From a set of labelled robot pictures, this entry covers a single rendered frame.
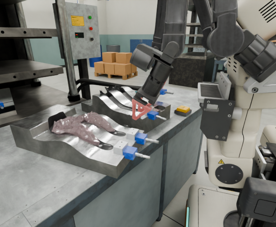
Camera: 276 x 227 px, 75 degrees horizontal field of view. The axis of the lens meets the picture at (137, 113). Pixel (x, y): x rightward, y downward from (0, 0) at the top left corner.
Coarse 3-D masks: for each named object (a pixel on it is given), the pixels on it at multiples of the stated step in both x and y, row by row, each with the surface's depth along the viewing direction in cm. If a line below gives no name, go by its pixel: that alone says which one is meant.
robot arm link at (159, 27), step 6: (162, 0) 85; (162, 6) 86; (156, 12) 90; (162, 12) 88; (156, 18) 91; (162, 18) 90; (156, 24) 93; (162, 24) 92; (156, 30) 95; (162, 30) 93; (156, 36) 96; (162, 36) 95; (156, 42) 98; (162, 42) 97
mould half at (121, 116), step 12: (96, 96) 102; (120, 96) 108; (132, 96) 112; (84, 108) 114; (96, 108) 105; (108, 108) 98; (120, 108) 98; (168, 108) 101; (120, 120) 95; (132, 120) 89; (144, 120) 85; (156, 120) 94
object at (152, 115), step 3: (150, 111) 89; (153, 111) 89; (144, 114) 88; (147, 114) 87; (150, 114) 86; (153, 114) 85; (156, 114) 86; (150, 117) 87; (153, 117) 86; (156, 117) 86; (159, 117) 85; (162, 117) 85
